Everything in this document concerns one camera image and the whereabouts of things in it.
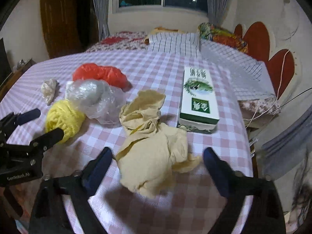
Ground red plastic bag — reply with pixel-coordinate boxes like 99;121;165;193
73;63;131;90

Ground yellow ball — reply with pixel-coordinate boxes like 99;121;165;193
46;100;86;144

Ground green white box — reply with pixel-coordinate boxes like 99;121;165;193
177;66;219;133

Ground brown wooden door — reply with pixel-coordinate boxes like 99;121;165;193
40;0;86;59

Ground white cable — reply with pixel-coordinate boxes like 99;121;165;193
244;50;291;127

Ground beige cloth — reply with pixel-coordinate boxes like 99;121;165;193
114;90;203;198

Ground yellow patterned blanket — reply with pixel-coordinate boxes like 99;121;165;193
145;28;181;40

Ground dark hair strands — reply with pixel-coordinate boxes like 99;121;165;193
290;151;312;225

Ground colourful patterned pillow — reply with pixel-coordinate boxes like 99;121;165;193
197;22;249;54

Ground black cable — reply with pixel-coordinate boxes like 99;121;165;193
278;87;312;108

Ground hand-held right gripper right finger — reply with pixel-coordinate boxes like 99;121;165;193
203;147;287;234

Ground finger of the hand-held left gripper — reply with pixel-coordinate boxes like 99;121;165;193
0;109;41;133
29;128;64;152

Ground clear plastic bag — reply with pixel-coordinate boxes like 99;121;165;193
65;80;127;125

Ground white paper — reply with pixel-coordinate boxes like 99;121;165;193
41;78;59;105

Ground tied grey curtain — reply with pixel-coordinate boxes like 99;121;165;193
261;107;312;166

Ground red cream headboard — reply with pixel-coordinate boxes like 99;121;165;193
234;21;299;100

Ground wooden side table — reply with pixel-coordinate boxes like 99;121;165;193
0;58;37;95

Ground pink checked tablecloth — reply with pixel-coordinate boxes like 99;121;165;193
0;51;254;234

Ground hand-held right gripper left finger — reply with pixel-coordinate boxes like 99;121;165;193
30;147;114;234

